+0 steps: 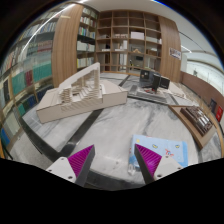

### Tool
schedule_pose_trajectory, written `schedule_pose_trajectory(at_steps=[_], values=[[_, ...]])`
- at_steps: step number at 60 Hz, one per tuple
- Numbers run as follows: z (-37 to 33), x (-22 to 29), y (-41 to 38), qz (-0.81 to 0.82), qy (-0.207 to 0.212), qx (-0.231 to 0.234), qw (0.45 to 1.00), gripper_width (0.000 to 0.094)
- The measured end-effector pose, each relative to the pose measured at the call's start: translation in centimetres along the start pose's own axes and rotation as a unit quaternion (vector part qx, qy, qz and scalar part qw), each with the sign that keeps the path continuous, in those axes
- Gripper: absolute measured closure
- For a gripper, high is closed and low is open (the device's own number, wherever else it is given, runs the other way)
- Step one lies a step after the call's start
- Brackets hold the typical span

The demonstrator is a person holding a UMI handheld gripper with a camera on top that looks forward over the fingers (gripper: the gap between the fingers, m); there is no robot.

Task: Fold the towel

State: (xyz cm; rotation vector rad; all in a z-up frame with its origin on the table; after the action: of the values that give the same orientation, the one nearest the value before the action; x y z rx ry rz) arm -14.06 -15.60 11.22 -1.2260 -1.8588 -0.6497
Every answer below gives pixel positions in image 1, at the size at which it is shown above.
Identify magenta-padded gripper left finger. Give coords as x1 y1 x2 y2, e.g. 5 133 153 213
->
45 144 96 188

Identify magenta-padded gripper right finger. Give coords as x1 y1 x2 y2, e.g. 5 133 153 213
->
133 143 184 185

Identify light blue printed towel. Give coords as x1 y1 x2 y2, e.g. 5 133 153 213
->
128 134 189 176

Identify brown architectural model, wooden board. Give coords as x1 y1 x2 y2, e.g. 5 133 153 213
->
168 104 218 150

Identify large white architectural model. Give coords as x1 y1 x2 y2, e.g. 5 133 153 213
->
35 62 129 124

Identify black architectural model, grey base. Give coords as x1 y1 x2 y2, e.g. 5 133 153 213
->
127 69 172 104

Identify small white architectural model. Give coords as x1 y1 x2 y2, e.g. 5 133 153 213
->
168 81 186 100

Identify dark bin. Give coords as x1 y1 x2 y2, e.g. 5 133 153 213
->
209 98 218 115

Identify bookshelf with books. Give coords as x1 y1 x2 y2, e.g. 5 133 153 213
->
0 6 99 158

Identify wooden shelf unit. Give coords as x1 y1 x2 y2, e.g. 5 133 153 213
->
95 9 163 76

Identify white wall sign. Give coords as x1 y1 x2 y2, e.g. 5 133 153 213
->
169 47 183 61

